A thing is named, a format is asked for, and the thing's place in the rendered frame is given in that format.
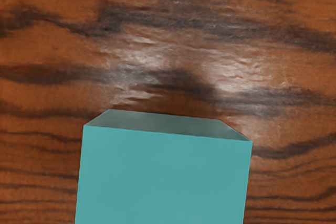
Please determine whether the teal block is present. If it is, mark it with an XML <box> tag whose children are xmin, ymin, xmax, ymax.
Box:
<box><xmin>74</xmin><ymin>109</ymin><xmax>253</xmax><ymax>224</ymax></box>

